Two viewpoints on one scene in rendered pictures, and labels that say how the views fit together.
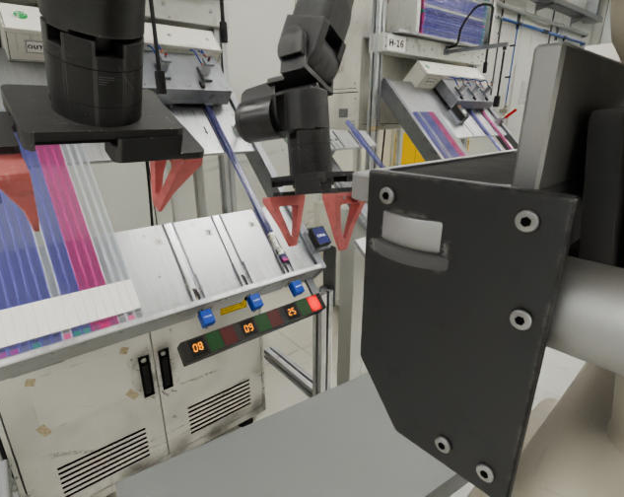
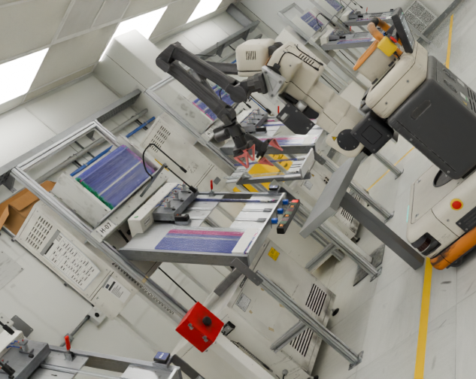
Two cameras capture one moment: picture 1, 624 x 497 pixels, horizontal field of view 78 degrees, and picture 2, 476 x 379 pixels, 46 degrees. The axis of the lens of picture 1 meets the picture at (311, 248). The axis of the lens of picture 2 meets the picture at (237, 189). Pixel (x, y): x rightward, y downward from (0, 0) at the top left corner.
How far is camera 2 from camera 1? 243 cm
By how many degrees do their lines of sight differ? 25
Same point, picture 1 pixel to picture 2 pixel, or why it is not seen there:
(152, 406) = not seen: hidden behind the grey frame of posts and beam
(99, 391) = (271, 308)
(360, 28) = (188, 143)
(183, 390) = (295, 297)
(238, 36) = not seen: hidden behind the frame
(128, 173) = (134, 347)
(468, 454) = (309, 125)
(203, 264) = (256, 216)
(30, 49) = (145, 224)
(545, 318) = (297, 109)
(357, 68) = (204, 157)
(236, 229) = (251, 207)
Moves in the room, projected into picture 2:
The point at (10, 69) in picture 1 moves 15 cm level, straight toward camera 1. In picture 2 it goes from (147, 233) to (159, 217)
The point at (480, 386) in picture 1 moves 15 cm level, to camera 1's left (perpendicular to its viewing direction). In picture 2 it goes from (301, 119) to (282, 141)
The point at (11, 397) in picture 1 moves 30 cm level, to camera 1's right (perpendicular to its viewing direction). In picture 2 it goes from (251, 319) to (286, 274)
